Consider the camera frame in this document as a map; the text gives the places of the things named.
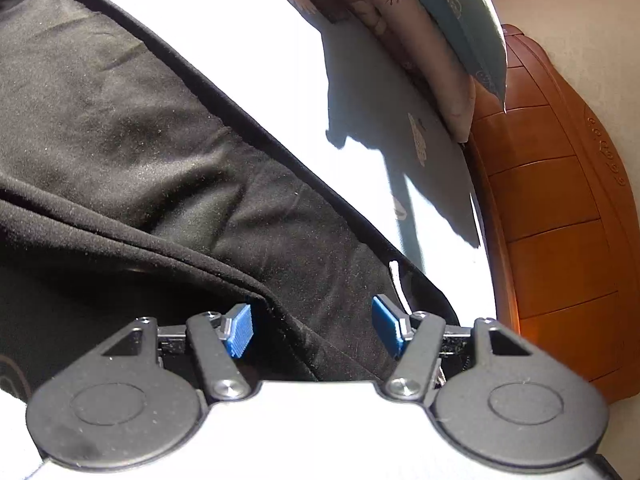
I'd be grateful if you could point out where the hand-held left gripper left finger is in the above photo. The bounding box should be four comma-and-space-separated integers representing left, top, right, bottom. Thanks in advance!
102, 304, 253, 402

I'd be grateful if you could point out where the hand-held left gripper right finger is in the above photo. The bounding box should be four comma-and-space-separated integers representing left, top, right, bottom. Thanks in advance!
372, 294, 533, 403

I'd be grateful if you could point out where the black printed sweatshirt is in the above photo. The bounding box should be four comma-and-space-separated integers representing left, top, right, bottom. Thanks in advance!
0, 0, 461, 401

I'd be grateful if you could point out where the blue floral bed sheet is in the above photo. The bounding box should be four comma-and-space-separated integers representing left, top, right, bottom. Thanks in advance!
235, 0, 498, 321

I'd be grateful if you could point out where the wooden headboard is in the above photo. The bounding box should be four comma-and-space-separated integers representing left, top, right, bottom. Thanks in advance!
465, 24, 640, 403

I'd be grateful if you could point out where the pink floral quilt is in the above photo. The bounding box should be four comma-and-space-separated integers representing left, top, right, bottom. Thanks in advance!
295, 0, 476, 143

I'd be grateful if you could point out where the teal pillow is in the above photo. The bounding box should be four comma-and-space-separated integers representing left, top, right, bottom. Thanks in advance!
395, 0, 508, 113

